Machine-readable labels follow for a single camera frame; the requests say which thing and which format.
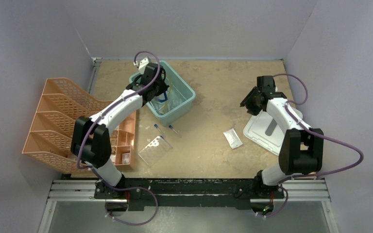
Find blue safety glasses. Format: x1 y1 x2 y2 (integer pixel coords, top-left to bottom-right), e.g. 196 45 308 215
154 91 169 103

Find teal plastic bin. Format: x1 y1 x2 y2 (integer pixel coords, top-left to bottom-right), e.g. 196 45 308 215
127 61 196 126

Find small clear plastic bag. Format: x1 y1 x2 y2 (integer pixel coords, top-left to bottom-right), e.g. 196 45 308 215
223 129 243 149

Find amber rubber tubing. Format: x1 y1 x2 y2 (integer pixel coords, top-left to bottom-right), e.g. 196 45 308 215
158 77 173 115

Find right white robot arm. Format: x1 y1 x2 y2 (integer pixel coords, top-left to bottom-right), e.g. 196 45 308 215
240 76 323 198

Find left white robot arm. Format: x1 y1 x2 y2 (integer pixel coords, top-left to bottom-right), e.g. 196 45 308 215
70 61 169 199

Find white plastic bin lid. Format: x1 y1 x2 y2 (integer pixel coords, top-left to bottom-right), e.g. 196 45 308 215
243 95 303 155

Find orange compartment tray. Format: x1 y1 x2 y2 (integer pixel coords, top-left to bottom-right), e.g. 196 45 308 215
111 111 137 172

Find clear plastic box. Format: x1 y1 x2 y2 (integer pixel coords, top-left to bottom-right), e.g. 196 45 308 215
138 135 172 167

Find orange file organizer rack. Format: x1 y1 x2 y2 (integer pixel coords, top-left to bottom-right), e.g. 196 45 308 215
22 78 110 174

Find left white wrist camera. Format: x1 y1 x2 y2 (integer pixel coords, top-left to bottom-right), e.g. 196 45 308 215
134 56 151 74

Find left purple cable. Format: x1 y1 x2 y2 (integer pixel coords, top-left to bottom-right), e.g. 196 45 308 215
76 50 160 226

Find purple cable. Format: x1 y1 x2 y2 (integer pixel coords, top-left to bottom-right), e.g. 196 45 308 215
255 73 365 219
76 50 160 226

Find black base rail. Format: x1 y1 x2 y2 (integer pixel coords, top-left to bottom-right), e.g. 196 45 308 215
46 173 330 212

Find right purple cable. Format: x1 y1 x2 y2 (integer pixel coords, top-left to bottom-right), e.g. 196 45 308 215
255 73 365 219

